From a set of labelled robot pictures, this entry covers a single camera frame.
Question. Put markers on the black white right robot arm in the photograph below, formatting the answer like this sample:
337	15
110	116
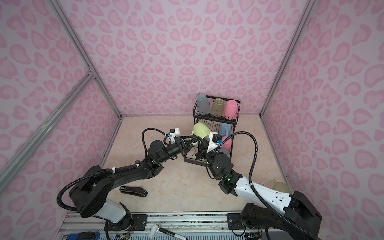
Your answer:
292	213

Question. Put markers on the light blue ceramic mug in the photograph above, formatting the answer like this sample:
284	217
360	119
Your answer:
225	130

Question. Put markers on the black wire dish rack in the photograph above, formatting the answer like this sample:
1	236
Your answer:
214	122

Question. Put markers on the pale green ceramic mug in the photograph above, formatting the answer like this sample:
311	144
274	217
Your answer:
202	131

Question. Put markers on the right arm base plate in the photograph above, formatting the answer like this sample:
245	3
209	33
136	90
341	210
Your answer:
235	222

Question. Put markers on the aluminium front rail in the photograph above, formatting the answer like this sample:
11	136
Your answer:
193	225

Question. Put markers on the green translucent plastic cup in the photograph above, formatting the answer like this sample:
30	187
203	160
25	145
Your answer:
217	108

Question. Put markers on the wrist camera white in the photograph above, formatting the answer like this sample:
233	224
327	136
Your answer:
215	141
170	136

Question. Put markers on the pink plastic cup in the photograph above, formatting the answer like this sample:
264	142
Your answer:
231	110
228	144

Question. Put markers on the pale yellow translucent cup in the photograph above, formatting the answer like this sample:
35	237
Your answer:
282	187

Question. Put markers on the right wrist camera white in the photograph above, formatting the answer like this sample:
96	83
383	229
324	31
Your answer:
215	141

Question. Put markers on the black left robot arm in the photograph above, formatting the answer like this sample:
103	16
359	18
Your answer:
88	195

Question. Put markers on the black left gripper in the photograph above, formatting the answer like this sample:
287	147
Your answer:
183	145

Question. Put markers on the black marker pen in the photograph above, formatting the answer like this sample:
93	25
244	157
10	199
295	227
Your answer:
157	228

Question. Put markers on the teal translucent plastic cup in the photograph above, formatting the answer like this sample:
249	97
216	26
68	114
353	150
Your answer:
225	151

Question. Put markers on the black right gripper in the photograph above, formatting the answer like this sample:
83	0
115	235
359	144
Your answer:
205	147

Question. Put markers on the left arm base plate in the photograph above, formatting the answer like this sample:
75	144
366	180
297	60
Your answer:
135	222

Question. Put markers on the blue black tool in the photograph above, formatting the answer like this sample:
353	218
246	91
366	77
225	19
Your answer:
82	236

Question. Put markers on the black stapler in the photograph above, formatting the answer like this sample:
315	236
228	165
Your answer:
134	191

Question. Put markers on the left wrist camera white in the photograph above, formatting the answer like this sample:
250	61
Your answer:
170	136

